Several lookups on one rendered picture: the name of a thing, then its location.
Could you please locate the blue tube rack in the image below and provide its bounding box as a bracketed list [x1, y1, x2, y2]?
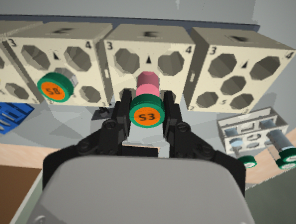
[0, 102, 35, 134]

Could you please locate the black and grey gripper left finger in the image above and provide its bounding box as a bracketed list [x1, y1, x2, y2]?
[42, 89, 132, 191]

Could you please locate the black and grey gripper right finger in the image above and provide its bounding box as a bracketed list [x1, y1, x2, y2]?
[162, 91, 246, 198]

